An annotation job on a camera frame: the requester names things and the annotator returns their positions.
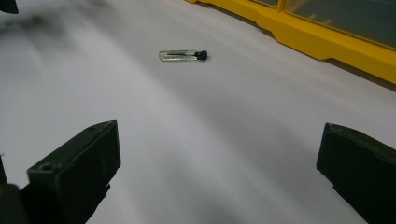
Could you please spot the small black screw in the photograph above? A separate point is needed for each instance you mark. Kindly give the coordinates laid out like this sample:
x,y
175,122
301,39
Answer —
x,y
180,55

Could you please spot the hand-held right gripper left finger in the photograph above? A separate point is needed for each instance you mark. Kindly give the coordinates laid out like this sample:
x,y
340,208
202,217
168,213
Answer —
x,y
77,168

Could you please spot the yellow black drawer organizer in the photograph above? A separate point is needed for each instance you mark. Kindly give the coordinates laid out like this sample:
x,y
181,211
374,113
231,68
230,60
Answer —
x,y
311,37

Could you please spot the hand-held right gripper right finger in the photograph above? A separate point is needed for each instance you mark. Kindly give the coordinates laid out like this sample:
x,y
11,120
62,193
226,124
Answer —
x,y
361,168

